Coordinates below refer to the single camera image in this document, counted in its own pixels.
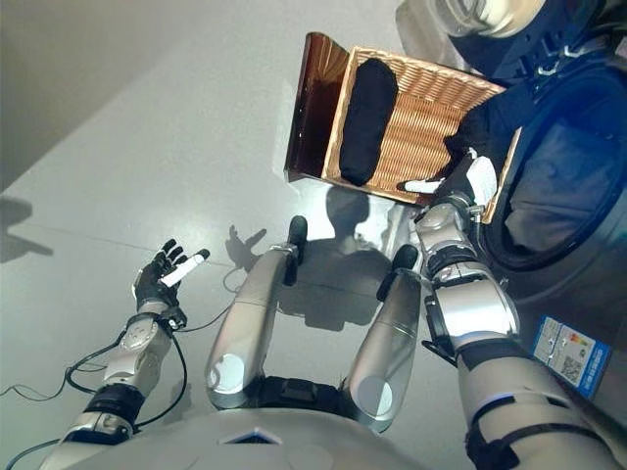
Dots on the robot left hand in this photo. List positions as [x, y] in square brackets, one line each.
[154, 289]

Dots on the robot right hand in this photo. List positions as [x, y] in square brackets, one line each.
[482, 178]

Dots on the black garment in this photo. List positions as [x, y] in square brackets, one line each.
[367, 122]
[485, 127]

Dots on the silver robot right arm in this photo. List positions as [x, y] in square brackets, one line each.
[470, 303]

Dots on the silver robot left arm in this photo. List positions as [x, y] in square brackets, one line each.
[137, 347]

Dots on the grey front-load washing machine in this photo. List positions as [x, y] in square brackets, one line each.
[597, 274]

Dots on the wicker laundry basket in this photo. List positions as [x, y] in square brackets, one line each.
[421, 132]

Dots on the rolled black garment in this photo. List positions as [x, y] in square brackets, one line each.
[367, 122]

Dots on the round glass washer door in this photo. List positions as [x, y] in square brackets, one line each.
[504, 44]

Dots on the robot right leg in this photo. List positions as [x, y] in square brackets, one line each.
[387, 343]

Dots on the blue white info sticker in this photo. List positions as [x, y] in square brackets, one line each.
[570, 352]

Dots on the grey robot torso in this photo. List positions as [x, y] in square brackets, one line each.
[294, 445]

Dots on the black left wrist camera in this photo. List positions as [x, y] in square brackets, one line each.
[175, 318]

